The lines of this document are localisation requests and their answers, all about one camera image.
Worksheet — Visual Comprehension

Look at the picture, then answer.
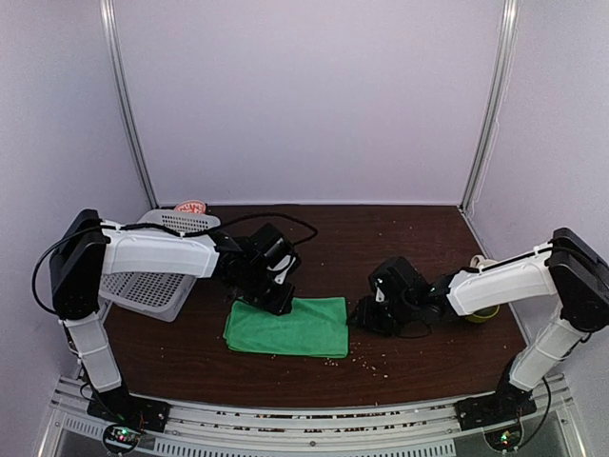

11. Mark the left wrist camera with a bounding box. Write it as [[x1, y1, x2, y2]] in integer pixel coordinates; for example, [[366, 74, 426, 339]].
[[248, 223, 301, 285]]

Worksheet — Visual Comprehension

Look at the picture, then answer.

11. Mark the green microfiber towel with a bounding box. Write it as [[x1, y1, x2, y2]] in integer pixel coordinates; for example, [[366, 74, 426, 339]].
[[223, 297, 349, 359]]

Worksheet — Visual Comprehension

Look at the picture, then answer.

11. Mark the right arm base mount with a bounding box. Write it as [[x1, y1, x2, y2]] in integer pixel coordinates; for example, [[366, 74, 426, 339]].
[[454, 378, 537, 452]]

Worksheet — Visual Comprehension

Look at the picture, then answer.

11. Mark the white coral pattern mug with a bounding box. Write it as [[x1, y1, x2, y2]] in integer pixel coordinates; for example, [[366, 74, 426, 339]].
[[469, 254, 497, 269]]

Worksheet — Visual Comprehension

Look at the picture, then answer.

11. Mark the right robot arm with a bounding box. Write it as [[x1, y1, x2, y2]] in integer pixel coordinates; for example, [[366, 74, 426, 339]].
[[347, 228, 608, 421]]

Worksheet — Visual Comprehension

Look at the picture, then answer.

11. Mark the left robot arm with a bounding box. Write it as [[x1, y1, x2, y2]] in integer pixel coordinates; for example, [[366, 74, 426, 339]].
[[49, 209, 300, 423]]

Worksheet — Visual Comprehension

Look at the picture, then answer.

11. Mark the green bowl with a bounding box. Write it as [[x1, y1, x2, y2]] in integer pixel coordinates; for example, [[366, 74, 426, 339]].
[[464, 305, 501, 324]]

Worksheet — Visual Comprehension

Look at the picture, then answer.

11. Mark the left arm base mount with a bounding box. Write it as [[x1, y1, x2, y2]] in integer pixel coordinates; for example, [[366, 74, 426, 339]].
[[87, 384, 170, 456]]

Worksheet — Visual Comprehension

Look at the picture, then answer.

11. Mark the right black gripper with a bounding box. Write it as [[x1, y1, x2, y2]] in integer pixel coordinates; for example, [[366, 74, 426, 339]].
[[345, 295, 417, 338]]

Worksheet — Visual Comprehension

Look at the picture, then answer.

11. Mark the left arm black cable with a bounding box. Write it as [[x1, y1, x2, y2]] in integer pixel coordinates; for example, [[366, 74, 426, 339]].
[[31, 212, 319, 315]]

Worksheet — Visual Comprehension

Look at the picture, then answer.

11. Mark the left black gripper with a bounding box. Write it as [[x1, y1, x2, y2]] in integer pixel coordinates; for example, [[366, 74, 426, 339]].
[[240, 263, 295, 315]]

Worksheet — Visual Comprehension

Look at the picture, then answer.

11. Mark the white perforated plastic basket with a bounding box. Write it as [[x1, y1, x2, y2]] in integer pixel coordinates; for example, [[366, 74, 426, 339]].
[[98, 209, 221, 322]]

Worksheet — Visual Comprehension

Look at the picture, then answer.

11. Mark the left aluminium frame post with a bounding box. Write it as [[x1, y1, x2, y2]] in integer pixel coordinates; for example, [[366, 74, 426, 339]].
[[99, 0, 159, 209]]

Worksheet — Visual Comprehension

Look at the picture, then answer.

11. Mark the right aluminium frame post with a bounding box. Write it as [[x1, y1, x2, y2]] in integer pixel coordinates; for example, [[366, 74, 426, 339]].
[[460, 0, 521, 215]]

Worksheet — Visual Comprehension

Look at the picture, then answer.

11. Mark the aluminium frame post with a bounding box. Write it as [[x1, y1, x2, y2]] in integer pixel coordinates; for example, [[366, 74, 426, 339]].
[[460, 0, 521, 215], [99, 0, 159, 209]]

